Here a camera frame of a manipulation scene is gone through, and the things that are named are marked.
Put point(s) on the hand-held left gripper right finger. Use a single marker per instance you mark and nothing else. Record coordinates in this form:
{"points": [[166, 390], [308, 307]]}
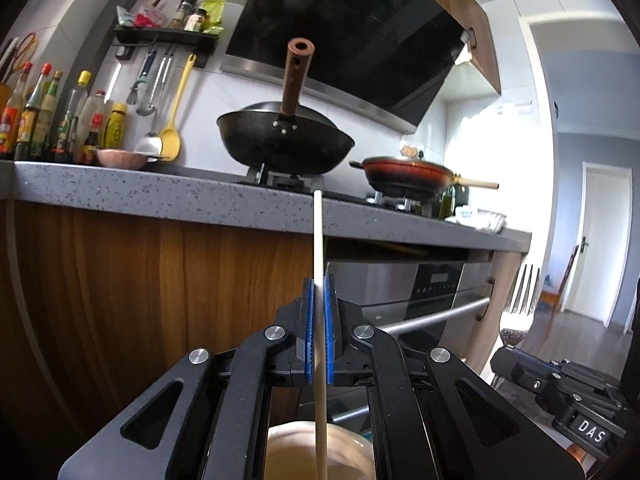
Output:
{"points": [[330, 330]]}

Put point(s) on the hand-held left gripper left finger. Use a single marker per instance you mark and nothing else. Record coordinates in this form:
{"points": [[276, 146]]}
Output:
{"points": [[310, 330]]}

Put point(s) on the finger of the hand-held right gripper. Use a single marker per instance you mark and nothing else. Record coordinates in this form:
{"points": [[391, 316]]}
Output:
{"points": [[535, 362], [520, 380]]}

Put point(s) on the metal fork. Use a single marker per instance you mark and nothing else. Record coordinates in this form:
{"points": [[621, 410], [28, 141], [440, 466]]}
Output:
{"points": [[525, 290]]}

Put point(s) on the pale wooden chopstick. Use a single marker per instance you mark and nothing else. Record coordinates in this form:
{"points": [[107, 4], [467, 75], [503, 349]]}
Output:
{"points": [[318, 240]]}

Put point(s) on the white ceramic utensil holder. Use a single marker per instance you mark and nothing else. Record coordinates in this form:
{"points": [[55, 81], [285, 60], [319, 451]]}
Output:
{"points": [[290, 455]]}

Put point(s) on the stainless built-in oven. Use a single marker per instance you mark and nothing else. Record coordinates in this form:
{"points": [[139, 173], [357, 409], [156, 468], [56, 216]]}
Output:
{"points": [[430, 285]]}

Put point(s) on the white door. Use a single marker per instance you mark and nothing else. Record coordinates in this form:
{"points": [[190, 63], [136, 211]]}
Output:
{"points": [[605, 240]]}

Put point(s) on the gas stove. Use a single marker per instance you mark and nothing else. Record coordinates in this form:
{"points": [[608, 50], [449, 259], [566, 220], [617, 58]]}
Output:
{"points": [[300, 180]]}

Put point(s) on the white dish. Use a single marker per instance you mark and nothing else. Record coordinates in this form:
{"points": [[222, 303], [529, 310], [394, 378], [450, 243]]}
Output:
{"points": [[480, 219]]}

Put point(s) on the red frying pan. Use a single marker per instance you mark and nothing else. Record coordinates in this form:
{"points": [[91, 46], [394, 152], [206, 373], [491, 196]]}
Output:
{"points": [[405, 175]]}

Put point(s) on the green oil bottle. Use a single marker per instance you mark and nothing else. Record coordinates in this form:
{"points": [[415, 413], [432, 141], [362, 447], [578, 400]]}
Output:
{"points": [[447, 202]]}

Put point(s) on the grey speckled countertop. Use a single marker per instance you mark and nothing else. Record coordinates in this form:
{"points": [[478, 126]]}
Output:
{"points": [[150, 195]]}

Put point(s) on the yellow spatula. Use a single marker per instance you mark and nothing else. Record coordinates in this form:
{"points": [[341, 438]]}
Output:
{"points": [[171, 140]]}

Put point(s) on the metal bowl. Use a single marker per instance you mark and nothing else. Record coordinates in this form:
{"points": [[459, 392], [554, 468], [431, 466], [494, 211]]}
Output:
{"points": [[149, 146]]}

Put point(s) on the pink bowl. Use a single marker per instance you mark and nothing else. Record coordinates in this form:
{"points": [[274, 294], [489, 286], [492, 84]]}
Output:
{"points": [[120, 159]]}

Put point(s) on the hanging metal ladle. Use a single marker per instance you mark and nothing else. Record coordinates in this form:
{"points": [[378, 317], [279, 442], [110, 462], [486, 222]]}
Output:
{"points": [[157, 85]]}

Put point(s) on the hanging metal whisk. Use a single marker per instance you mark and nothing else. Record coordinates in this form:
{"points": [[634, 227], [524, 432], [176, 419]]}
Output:
{"points": [[136, 85]]}

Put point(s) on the black range hood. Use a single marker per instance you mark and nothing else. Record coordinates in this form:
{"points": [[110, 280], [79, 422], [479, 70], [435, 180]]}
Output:
{"points": [[350, 25]]}

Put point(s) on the green packet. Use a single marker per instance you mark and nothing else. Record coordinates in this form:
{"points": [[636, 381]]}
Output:
{"points": [[215, 15]]}

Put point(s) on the short spice jar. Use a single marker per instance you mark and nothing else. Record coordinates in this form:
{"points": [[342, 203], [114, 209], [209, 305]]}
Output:
{"points": [[196, 20]]}

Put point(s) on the row of sauce bottles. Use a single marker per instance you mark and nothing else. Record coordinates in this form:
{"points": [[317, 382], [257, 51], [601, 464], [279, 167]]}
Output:
{"points": [[50, 120]]}

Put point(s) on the tall spice jar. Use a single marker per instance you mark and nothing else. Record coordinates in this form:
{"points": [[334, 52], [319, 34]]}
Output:
{"points": [[182, 10]]}

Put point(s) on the red packet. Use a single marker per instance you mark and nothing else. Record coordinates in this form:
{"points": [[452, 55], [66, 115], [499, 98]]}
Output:
{"points": [[150, 17]]}

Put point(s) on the black wall shelf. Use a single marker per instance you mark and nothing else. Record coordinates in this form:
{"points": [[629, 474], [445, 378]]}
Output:
{"points": [[165, 37]]}

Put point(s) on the wooden wall cabinet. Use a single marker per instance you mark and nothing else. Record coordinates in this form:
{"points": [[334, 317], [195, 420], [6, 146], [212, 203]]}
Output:
{"points": [[480, 35]]}

